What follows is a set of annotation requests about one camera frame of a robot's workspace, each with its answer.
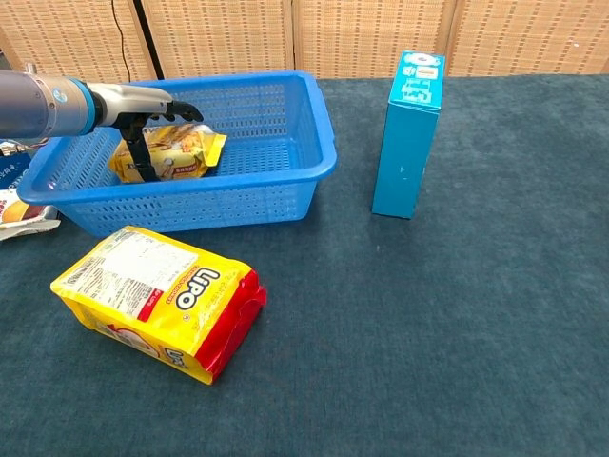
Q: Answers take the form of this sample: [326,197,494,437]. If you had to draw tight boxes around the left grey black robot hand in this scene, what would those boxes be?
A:
[93,82,206,185]

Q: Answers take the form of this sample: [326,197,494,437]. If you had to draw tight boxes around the small yellow snack bag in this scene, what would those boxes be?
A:
[108,123,228,184]

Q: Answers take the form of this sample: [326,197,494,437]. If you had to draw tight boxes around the blue Oreo cookie box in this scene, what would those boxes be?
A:
[0,150,38,192]

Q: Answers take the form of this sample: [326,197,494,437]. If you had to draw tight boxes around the white snack pouch red print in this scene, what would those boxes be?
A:
[0,187,63,243]

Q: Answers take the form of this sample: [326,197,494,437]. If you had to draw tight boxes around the yellow red Lipo bag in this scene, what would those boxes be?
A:
[49,225,268,387]

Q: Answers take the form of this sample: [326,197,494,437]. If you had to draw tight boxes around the tall light blue carton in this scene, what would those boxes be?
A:
[370,50,446,221]

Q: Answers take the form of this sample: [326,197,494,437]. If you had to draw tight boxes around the blue plastic perforated basket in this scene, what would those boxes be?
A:
[16,70,339,239]

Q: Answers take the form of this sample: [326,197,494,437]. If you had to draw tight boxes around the black pole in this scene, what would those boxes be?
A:
[131,0,167,82]

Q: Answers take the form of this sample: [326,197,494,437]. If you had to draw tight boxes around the woven bamboo screen panel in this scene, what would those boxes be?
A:
[445,0,609,77]
[0,0,159,86]
[141,0,295,82]
[290,0,459,80]

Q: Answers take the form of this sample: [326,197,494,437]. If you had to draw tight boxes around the teal table cloth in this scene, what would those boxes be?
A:
[0,73,609,457]

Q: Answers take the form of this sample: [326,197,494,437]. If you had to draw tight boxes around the thin black hanging cable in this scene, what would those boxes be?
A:
[111,0,133,84]

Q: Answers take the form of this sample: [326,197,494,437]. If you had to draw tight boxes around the arm wire with connector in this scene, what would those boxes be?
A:
[0,136,49,158]

